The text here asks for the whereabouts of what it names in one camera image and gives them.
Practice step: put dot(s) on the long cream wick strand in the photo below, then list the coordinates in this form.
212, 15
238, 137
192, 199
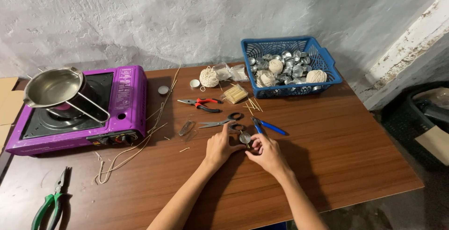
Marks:
140, 142

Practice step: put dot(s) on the blue plastic basket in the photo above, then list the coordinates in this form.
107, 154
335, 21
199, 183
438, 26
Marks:
315, 59

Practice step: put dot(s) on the clear plastic bag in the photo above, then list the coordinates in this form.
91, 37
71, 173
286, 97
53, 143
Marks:
239, 72
223, 72

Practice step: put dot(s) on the scattered wooden sticks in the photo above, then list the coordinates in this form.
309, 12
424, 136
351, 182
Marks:
253, 105

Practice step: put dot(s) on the small aluminium tealight cup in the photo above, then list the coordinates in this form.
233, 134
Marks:
245, 138

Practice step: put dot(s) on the empty aluminium tealight cup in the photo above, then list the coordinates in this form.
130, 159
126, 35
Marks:
163, 90
194, 83

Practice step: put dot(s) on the purple portable gas stove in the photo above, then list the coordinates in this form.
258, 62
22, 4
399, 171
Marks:
75, 112

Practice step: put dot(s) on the thin wooden stick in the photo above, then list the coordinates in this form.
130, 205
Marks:
244, 139

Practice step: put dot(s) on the person's left hand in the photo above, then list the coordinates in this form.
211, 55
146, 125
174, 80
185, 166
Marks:
219, 147

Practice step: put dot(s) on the brown cardboard sheet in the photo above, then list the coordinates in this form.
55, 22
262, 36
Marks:
8, 107

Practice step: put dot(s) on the bundle of wooden toothpicks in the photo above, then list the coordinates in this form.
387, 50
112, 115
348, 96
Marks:
235, 93

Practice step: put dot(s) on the person's right hand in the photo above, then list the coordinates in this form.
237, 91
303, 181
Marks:
268, 154

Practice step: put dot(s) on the stainless steel melting pot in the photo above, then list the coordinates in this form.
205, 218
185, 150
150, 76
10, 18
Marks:
58, 89

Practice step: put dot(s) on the black plastic crate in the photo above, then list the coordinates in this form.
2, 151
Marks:
417, 121

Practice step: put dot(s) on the small clear plastic packet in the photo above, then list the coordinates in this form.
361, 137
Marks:
186, 128

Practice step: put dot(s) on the heap of aluminium tealight cups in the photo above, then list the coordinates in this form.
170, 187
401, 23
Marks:
293, 69

